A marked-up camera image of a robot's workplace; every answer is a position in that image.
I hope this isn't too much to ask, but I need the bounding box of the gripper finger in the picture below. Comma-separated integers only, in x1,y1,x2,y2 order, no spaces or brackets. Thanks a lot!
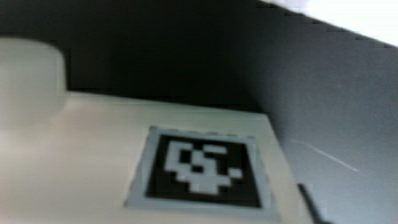
299,183,333,224

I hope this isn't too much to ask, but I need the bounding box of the white front drawer box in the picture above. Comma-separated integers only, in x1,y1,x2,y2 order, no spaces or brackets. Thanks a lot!
0,37,315,224

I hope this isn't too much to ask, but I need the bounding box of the white front fence rail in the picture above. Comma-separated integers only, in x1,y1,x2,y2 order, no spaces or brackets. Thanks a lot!
260,0,398,47

